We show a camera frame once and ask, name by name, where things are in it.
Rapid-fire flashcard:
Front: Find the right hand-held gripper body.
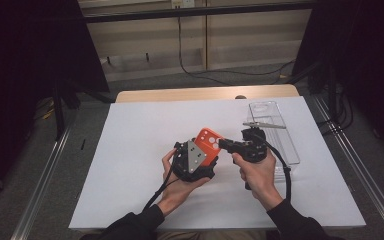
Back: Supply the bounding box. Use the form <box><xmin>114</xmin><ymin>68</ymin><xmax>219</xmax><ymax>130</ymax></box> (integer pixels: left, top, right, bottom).
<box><xmin>234</xmin><ymin>121</ymin><xmax>287</xmax><ymax>165</ymax></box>

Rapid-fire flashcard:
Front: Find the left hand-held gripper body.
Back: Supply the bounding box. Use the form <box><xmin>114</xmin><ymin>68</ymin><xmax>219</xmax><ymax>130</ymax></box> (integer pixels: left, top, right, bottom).
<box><xmin>172</xmin><ymin>139</ymin><xmax>216</xmax><ymax>183</ymax></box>

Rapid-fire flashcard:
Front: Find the orange phone case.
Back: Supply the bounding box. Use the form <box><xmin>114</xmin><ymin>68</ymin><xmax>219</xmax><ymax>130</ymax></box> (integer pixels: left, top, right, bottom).
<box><xmin>193</xmin><ymin>127</ymin><xmax>224</xmax><ymax>167</ymax></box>

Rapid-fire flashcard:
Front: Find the person's right hand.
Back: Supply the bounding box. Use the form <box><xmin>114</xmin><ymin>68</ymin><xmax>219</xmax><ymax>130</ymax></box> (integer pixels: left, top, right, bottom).
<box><xmin>231</xmin><ymin>152</ymin><xmax>284</xmax><ymax>211</ymax></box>

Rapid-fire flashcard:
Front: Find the person's left hand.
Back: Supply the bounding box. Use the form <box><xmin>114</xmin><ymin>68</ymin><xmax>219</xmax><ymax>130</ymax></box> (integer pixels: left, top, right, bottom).
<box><xmin>156</xmin><ymin>148</ymin><xmax>211</xmax><ymax>218</ymax></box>

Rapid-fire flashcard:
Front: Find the clear plastic box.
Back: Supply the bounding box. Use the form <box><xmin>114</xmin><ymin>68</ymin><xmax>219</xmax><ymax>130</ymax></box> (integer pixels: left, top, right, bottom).
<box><xmin>246</xmin><ymin>100</ymin><xmax>301</xmax><ymax>183</ymax></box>

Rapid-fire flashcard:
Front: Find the wooden table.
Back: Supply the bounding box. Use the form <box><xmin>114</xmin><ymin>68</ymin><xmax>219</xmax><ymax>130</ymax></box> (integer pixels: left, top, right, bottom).
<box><xmin>114</xmin><ymin>83</ymin><xmax>300</xmax><ymax>104</ymax></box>

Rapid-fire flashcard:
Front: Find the white table board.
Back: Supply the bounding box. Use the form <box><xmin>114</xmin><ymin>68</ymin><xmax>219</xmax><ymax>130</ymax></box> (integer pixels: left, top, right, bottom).
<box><xmin>68</xmin><ymin>95</ymin><xmax>367</xmax><ymax>232</ymax></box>

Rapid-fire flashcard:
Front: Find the black horizontal bar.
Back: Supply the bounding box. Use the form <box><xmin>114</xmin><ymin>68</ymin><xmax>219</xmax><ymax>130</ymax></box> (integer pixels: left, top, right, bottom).
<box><xmin>83</xmin><ymin>1</ymin><xmax>315</xmax><ymax>24</ymax></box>

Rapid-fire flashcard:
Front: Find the black tripod stand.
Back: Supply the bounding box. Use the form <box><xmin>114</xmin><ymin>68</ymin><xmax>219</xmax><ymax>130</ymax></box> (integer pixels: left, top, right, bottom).
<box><xmin>50</xmin><ymin>78</ymin><xmax>115</xmax><ymax>142</ymax></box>

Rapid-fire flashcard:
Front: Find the black curtain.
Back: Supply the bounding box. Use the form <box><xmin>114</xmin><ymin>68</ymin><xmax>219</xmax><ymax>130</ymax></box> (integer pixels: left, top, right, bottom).
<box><xmin>0</xmin><ymin>0</ymin><xmax>111</xmax><ymax>209</ymax></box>
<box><xmin>291</xmin><ymin>0</ymin><xmax>384</xmax><ymax>163</ymax></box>

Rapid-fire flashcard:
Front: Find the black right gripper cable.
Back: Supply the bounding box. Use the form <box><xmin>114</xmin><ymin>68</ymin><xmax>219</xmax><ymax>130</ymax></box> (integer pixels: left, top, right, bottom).
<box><xmin>261</xmin><ymin>136</ymin><xmax>293</xmax><ymax>203</ymax></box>

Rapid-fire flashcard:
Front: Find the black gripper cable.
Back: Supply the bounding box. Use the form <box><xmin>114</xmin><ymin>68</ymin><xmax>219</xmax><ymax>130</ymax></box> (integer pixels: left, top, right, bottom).
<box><xmin>261</xmin><ymin>136</ymin><xmax>293</xmax><ymax>203</ymax></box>
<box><xmin>142</xmin><ymin>164</ymin><xmax>181</xmax><ymax>213</ymax></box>

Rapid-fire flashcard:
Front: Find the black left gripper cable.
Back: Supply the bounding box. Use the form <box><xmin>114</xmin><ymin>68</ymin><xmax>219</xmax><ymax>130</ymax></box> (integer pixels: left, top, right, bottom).
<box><xmin>142</xmin><ymin>164</ymin><xmax>181</xmax><ymax>213</ymax></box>

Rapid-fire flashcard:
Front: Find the black stand with cables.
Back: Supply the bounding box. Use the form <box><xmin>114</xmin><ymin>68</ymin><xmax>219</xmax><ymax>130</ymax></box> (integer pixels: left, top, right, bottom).
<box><xmin>308</xmin><ymin>63</ymin><xmax>355</xmax><ymax>136</ymax></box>

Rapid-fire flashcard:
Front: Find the black wall cable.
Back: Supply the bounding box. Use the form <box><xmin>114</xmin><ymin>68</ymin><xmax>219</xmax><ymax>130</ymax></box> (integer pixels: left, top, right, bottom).
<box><xmin>177</xmin><ymin>16</ymin><xmax>296</xmax><ymax>86</ymax></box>

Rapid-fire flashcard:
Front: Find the metal floor rail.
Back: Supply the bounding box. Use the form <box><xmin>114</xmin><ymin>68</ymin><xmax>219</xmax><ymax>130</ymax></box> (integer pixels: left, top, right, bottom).
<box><xmin>10</xmin><ymin>109</ymin><xmax>78</xmax><ymax>240</ymax></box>
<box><xmin>311</xmin><ymin>94</ymin><xmax>384</xmax><ymax>240</ymax></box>

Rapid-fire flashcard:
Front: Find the white wall socket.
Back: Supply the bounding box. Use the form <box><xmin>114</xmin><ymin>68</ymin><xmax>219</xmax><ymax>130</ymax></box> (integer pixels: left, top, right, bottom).
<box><xmin>171</xmin><ymin>0</ymin><xmax>196</xmax><ymax>10</ymax></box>

